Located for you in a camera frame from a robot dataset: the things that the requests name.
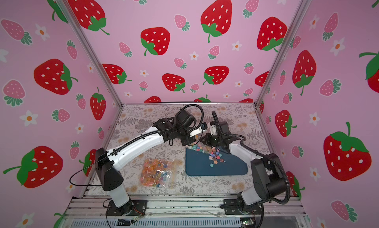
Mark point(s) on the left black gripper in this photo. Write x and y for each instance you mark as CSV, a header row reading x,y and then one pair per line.
x,y
191,140

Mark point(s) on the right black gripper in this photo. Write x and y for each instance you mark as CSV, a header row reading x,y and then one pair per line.
x,y
211,138

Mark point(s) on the ziploc bag of lollipops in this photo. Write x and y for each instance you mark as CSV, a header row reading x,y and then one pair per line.
x,y
158,173

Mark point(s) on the ziploc bag of star candies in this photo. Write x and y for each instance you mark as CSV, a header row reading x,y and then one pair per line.
x,y
201,148

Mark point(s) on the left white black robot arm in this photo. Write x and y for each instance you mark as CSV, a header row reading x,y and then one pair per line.
x,y
109,163

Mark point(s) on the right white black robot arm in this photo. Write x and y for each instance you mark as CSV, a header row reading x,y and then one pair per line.
x,y
270,183

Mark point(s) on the pile of star candies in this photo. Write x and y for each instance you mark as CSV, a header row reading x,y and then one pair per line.
x,y
216,157

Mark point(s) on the dark teal rectangular mat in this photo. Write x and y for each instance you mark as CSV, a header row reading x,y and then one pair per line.
x,y
197,164

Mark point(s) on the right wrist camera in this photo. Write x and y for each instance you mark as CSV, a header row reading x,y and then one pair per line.
x,y
214,128

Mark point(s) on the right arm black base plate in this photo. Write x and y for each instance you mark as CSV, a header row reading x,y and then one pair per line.
x,y
238,207

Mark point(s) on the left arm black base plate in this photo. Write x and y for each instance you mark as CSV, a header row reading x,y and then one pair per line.
x,y
131,208

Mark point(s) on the aluminium rail frame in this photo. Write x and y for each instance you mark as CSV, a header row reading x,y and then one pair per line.
x,y
182,211

